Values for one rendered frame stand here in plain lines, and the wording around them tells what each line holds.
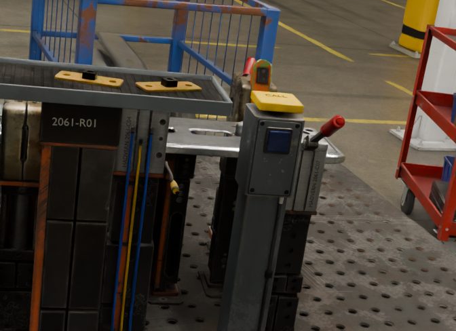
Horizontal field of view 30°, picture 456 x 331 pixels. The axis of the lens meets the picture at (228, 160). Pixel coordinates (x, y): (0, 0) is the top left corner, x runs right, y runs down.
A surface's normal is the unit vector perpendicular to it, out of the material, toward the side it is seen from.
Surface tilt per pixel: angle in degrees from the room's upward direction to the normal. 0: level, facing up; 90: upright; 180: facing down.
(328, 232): 0
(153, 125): 90
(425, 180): 0
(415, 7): 90
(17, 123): 90
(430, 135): 90
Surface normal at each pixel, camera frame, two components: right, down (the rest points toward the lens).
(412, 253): 0.14, -0.94
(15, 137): 0.18, 0.34
